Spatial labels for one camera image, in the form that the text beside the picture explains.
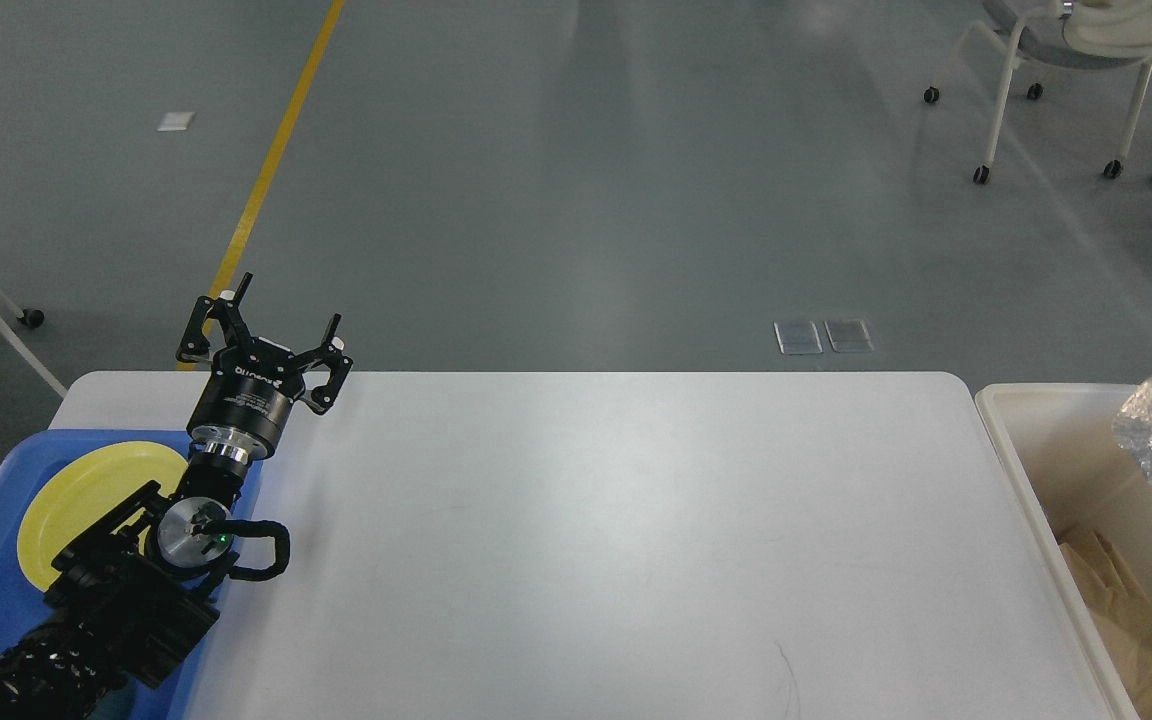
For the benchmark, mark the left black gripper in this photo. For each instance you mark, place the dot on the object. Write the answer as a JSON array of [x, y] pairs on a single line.
[[243, 408]]

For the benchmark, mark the yellow plate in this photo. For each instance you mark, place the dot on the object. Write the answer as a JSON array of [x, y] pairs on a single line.
[[79, 494]]

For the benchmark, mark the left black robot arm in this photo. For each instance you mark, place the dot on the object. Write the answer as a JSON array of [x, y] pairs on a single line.
[[134, 596]]

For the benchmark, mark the grey floor outlet plates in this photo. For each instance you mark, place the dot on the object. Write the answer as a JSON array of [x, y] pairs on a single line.
[[805, 337]]

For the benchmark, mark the white plastic bin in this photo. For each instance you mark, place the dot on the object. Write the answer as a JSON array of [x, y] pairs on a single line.
[[1056, 444]]

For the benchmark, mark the white rolling chair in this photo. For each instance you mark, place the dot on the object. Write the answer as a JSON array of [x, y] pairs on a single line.
[[1075, 36]]

